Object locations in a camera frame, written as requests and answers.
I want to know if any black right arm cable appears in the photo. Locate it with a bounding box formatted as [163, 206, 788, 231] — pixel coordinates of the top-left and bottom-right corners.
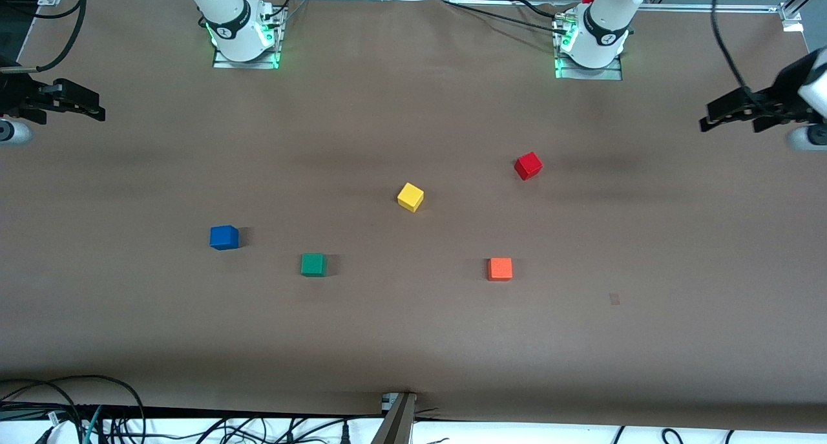
[0, 0, 89, 74]

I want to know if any teal cable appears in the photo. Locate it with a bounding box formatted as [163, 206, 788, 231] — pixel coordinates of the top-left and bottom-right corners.
[81, 405, 104, 444]

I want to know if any red wooden cube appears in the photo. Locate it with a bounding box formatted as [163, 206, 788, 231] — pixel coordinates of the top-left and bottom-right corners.
[514, 151, 544, 181]

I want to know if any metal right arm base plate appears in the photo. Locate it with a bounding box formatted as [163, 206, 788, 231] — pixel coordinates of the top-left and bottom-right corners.
[212, 5, 286, 70]

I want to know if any aluminium camera mount post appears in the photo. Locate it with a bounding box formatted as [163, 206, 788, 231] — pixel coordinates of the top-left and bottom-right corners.
[372, 392, 417, 444]

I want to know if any yellow wooden cube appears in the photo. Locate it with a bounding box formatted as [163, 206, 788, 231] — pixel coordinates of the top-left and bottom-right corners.
[397, 182, 425, 213]

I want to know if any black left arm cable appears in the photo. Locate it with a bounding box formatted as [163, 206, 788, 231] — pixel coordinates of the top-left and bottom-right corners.
[711, 0, 769, 109]

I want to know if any brown paper table cover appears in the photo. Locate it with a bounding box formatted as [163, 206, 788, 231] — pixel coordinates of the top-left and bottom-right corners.
[0, 0, 827, 432]

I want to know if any blue wooden cube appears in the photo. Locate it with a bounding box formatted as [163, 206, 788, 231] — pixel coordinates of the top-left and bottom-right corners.
[209, 225, 240, 251]

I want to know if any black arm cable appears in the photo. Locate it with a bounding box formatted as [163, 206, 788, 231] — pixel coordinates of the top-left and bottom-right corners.
[711, 0, 769, 109]
[0, 0, 89, 74]

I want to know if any black cable across table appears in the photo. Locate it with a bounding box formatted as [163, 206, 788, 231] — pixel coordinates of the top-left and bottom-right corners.
[441, 0, 569, 36]

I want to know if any black looped cable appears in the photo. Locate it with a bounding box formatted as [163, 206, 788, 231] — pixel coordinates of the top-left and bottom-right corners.
[0, 375, 146, 444]

